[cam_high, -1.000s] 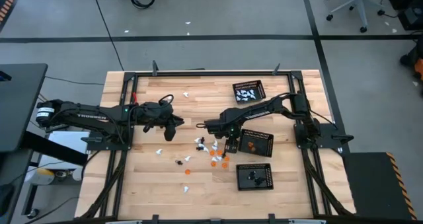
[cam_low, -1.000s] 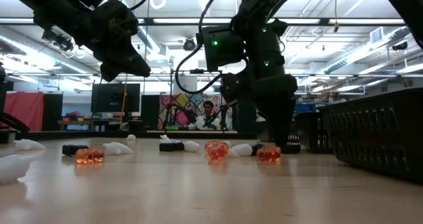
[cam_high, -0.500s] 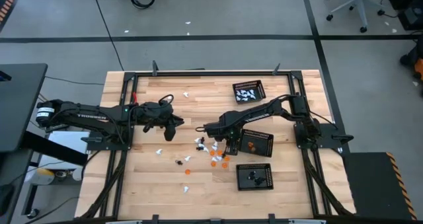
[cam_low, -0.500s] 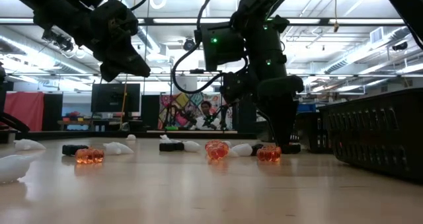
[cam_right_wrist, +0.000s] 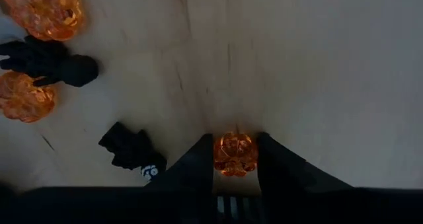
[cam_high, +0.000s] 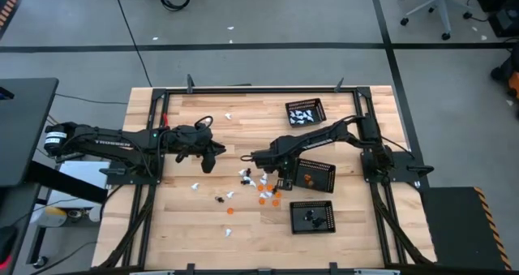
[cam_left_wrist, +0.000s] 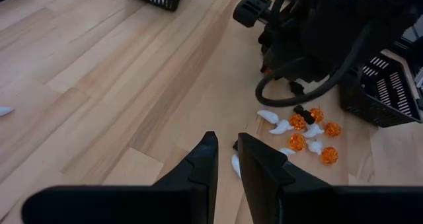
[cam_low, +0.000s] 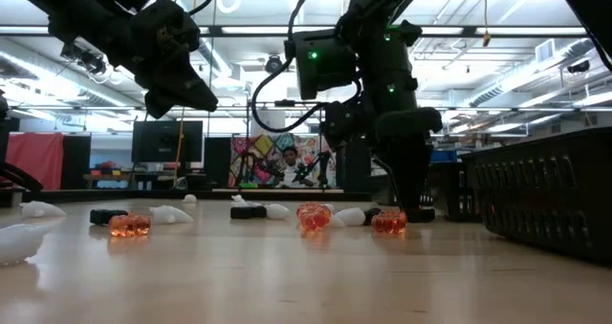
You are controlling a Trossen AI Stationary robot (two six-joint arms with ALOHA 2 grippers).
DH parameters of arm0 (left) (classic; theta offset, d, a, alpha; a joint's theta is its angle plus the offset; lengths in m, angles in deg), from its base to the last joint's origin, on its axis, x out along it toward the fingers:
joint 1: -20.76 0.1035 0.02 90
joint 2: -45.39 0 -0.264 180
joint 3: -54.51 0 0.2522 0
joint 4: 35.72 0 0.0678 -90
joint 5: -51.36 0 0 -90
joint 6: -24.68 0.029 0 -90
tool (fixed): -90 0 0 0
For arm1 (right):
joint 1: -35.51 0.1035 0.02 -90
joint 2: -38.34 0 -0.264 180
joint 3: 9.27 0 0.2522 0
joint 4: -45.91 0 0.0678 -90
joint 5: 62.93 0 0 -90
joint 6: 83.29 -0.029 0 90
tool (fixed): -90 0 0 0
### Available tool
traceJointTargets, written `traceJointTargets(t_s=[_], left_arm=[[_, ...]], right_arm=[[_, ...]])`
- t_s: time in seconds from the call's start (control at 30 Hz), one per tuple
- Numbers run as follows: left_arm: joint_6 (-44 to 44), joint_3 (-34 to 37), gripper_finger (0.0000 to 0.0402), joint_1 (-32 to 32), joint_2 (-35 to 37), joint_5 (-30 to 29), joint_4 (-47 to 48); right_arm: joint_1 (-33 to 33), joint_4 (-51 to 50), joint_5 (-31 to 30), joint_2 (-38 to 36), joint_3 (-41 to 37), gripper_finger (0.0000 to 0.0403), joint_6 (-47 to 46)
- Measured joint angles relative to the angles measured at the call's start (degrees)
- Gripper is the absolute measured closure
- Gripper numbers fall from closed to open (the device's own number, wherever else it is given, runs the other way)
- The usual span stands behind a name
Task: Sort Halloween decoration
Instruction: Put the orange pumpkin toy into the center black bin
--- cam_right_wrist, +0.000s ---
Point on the orange translucent pumpkin figurine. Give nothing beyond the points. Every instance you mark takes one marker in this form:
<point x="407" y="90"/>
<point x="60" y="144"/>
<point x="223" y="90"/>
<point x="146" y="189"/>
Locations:
<point x="43" y="12"/>
<point x="235" y="154"/>
<point x="24" y="96"/>

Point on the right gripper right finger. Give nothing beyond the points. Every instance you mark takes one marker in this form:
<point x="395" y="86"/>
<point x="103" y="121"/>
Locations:
<point x="281" y="171"/>

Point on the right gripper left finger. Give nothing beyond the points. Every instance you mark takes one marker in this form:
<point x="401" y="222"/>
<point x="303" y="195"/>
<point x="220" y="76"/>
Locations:
<point x="195" y="171"/>

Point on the black skull-faced figurine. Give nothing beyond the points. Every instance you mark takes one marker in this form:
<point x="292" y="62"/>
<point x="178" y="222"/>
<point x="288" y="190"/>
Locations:
<point x="130" y="149"/>
<point x="49" y="63"/>

